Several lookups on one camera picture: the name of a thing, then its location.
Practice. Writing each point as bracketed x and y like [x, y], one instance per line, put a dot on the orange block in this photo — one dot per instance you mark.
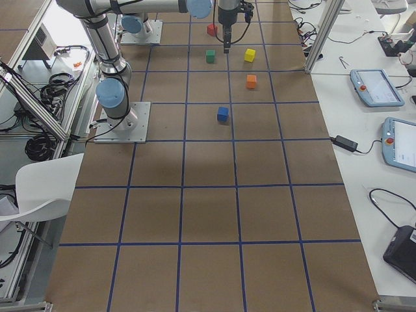
[251, 81]

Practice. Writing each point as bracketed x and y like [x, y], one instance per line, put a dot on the aluminium frame post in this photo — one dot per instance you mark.
[327, 20]

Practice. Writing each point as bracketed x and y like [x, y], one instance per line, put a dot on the upper blue teach pendant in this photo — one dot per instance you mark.
[375, 89]

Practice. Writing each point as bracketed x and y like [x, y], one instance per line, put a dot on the allen key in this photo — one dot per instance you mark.
[343, 63]

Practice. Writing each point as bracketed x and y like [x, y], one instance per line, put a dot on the yellow block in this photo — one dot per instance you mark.
[249, 55]

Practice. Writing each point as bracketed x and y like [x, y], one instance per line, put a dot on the red block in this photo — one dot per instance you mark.
[212, 29]

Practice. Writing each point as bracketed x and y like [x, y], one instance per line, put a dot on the black power adapter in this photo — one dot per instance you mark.
[344, 143]

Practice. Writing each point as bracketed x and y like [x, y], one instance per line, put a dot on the white chair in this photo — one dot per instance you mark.
[44, 189]

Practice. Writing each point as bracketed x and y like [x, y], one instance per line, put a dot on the blue block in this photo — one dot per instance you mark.
[222, 114]

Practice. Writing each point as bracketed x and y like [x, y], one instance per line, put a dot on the blue teach pendant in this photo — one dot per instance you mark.
[375, 89]
[398, 143]

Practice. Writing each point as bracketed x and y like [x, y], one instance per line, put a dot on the lower blue teach pendant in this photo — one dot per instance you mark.
[398, 143]

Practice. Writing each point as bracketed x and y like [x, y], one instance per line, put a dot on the black laptop device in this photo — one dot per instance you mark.
[400, 254]

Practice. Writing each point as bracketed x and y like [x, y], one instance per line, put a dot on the green block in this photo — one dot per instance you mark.
[210, 55]

